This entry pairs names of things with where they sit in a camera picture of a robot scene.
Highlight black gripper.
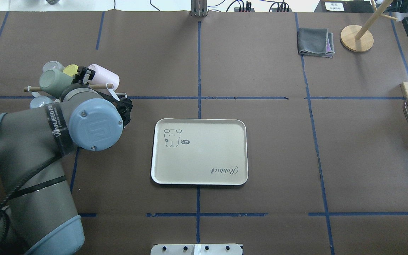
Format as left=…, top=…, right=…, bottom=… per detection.
left=76, top=66, right=133, bottom=128

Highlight green cup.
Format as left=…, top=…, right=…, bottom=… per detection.
left=39, top=68, right=73, bottom=98

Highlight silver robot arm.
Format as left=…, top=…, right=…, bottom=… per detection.
left=0, top=61, right=132, bottom=255

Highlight yellow cup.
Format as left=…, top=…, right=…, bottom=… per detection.
left=62, top=64, right=78, bottom=77

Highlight pink cup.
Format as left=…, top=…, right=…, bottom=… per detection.
left=87, top=63, right=120, bottom=90

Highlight grey cup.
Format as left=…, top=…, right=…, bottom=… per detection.
left=42, top=60, right=65, bottom=73

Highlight light blue cup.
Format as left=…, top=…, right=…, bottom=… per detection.
left=29, top=96, right=54, bottom=109

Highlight cream rabbit serving tray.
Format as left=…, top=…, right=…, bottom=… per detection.
left=151, top=118, right=248, bottom=186

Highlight folded grey cloth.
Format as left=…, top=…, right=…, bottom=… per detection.
left=297, top=27, right=335, bottom=58

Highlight black box with label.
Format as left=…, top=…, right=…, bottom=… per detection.
left=314, top=0, right=351, bottom=13

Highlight wooden mug tree stand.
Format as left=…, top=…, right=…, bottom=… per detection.
left=340, top=0, right=398, bottom=53

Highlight white wire cup rack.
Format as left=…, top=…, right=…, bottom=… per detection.
left=24, top=83, right=127, bottom=102

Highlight aluminium frame post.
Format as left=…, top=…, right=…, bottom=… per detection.
left=190, top=0, right=209, bottom=17

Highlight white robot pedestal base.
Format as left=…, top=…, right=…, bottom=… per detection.
left=150, top=243, right=244, bottom=255

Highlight black power strip cables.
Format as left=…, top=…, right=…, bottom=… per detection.
left=234, top=0, right=291, bottom=13

